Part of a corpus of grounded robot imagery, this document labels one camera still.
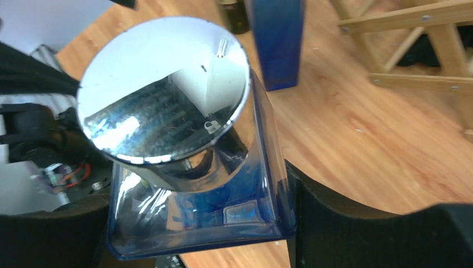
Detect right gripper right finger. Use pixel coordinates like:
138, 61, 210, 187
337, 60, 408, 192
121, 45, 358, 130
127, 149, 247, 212
286, 162, 472, 267

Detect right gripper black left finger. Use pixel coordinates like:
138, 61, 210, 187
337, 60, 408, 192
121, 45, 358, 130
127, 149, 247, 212
1, 190, 155, 267

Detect clear blue labelled bottle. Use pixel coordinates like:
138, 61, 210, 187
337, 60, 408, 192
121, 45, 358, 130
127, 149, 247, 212
76, 16, 297, 260

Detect clear bottle blue label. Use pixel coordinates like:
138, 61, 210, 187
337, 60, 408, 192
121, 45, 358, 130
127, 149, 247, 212
245, 0, 306, 91

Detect dark green wine bottle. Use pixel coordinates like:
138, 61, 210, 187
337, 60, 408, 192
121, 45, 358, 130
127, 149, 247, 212
215, 0, 250, 35

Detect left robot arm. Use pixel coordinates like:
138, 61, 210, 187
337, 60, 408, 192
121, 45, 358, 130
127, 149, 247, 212
1, 44, 112, 216

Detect wooden lattice wine rack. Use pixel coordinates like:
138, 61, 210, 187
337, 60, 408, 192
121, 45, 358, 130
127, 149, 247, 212
331, 1, 472, 140

